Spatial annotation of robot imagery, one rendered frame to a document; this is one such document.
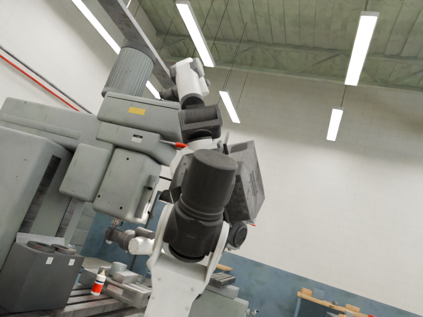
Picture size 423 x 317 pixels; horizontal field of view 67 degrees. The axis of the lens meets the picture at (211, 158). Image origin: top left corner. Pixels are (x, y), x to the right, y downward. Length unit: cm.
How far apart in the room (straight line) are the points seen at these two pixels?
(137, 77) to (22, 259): 103
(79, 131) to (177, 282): 108
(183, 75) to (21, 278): 87
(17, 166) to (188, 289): 111
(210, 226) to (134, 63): 120
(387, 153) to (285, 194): 253
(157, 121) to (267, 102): 756
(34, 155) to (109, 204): 42
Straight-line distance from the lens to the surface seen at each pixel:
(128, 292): 167
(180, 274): 87
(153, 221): 868
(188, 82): 122
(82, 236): 745
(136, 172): 150
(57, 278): 130
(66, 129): 179
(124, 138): 156
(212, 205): 77
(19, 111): 205
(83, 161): 164
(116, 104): 166
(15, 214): 169
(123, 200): 149
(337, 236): 794
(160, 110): 153
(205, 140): 111
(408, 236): 822
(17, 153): 175
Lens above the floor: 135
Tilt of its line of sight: 14 degrees up
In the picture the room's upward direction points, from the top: 18 degrees clockwise
